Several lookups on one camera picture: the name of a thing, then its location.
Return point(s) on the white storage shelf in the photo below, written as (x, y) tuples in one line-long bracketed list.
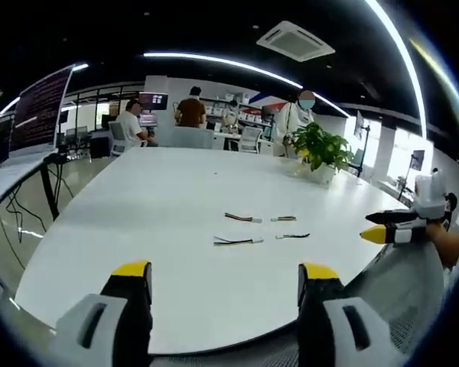
[(233, 111)]

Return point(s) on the white ceiling air conditioner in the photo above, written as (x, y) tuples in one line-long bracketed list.
[(295, 41)]

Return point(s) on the green potted plant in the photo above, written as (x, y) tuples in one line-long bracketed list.
[(321, 147)]

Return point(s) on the grey office chair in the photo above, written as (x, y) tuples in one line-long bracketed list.
[(187, 137)]

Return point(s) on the person's right hand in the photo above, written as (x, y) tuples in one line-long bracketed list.
[(445, 242)]

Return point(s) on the large tilted monitor screen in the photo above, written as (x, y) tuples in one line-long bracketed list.
[(38, 111)]

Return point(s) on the white side desk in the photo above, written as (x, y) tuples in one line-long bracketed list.
[(11, 177)]

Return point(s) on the monitor on black stand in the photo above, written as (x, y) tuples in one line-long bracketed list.
[(361, 132)]

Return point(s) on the white mesh office chair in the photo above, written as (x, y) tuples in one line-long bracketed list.
[(119, 139), (249, 139)]

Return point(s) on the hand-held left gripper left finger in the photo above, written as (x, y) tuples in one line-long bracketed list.
[(111, 306)]

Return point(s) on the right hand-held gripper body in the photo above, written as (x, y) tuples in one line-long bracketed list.
[(432, 195)]

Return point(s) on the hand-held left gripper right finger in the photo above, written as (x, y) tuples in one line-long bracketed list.
[(321, 306)]

